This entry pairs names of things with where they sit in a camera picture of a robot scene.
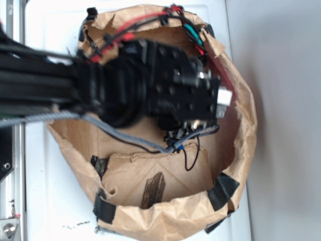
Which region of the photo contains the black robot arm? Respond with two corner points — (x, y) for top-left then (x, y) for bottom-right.
(1, 33), (232, 130)

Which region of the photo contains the brown paper bag bin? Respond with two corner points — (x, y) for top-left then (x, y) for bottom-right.
(48, 12), (257, 240)

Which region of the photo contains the red and black wire bundle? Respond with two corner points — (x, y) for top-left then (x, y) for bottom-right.
(91, 4), (210, 63)

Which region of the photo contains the aluminium frame rail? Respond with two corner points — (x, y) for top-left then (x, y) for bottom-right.
(1, 1), (27, 240)

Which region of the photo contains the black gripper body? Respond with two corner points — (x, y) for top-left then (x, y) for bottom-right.
(146, 42), (232, 131)

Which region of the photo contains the black mounting plate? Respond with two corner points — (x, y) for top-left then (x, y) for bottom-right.
(0, 127), (13, 182)

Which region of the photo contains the grey braided cable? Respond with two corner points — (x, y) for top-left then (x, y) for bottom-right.
(0, 112), (220, 154)

